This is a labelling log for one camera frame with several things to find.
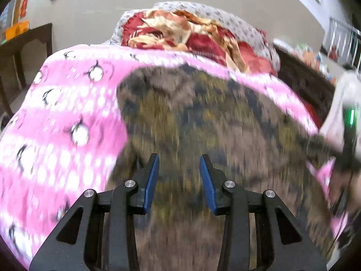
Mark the dark floral patterned garment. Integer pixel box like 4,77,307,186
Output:
106,65,333,270

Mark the white ornate chair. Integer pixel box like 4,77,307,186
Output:
319,70,361,157

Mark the dark carved wooden headboard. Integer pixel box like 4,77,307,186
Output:
274,45,335,125

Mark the pink penguin bed cover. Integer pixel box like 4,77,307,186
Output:
1,45,348,270

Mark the clutter on headboard shelf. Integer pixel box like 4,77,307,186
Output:
273,39,337,86

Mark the metal stair railing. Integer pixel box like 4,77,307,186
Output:
321,17,360,73

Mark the grey floral pillow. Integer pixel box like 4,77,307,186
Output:
108,0,282,73

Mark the dark wooden side table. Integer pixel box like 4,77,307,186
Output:
1,23,53,116

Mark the orange box on table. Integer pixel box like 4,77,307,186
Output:
5,20,29,41

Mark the red orange floral blanket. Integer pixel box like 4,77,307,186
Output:
120,9,277,76

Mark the red paper wall decoration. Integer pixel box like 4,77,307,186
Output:
19,0,28,18

